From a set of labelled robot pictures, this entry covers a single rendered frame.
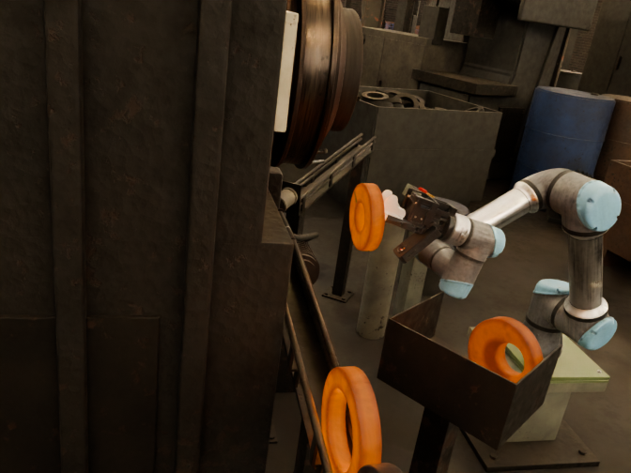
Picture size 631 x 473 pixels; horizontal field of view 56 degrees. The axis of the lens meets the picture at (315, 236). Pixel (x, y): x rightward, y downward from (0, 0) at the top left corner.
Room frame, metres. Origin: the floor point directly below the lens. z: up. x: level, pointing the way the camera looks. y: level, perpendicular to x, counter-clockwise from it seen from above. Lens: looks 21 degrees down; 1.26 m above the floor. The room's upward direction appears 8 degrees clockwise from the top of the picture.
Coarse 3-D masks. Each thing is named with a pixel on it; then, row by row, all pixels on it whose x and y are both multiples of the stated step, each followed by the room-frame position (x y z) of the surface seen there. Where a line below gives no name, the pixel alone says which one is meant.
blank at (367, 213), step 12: (360, 192) 1.27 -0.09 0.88; (372, 192) 1.23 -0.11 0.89; (360, 204) 1.28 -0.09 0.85; (372, 204) 1.21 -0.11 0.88; (360, 216) 1.29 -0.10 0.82; (372, 216) 1.19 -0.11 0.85; (384, 216) 1.20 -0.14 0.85; (360, 228) 1.27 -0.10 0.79; (372, 228) 1.19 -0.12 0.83; (360, 240) 1.24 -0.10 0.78; (372, 240) 1.19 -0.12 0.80
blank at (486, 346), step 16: (496, 320) 1.01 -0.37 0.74; (512, 320) 1.01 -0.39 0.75; (480, 336) 1.03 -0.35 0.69; (496, 336) 1.00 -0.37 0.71; (512, 336) 0.98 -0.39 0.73; (528, 336) 0.97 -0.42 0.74; (480, 352) 1.02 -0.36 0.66; (496, 352) 1.00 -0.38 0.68; (528, 352) 0.95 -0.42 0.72; (496, 368) 0.99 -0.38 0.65; (528, 368) 0.94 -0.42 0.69
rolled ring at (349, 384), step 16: (336, 368) 0.76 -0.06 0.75; (352, 368) 0.75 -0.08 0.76; (336, 384) 0.75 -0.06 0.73; (352, 384) 0.70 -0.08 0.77; (368, 384) 0.71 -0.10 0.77; (336, 400) 0.77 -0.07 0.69; (352, 400) 0.68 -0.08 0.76; (368, 400) 0.68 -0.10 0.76; (336, 416) 0.77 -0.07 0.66; (352, 416) 0.67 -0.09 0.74; (368, 416) 0.66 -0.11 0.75; (336, 432) 0.76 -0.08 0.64; (352, 432) 0.66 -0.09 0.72; (368, 432) 0.65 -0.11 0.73; (336, 448) 0.74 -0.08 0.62; (368, 448) 0.64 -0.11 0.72; (336, 464) 0.71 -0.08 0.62; (352, 464) 0.65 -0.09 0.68; (368, 464) 0.63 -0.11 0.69
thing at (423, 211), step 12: (408, 192) 1.32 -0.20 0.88; (420, 192) 1.33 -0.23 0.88; (408, 204) 1.30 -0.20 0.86; (420, 204) 1.26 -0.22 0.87; (432, 204) 1.28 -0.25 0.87; (444, 204) 1.31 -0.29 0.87; (408, 216) 1.26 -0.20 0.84; (420, 216) 1.27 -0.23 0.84; (432, 216) 1.27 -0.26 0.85; (444, 216) 1.30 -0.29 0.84; (420, 228) 1.26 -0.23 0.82; (444, 228) 1.29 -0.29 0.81
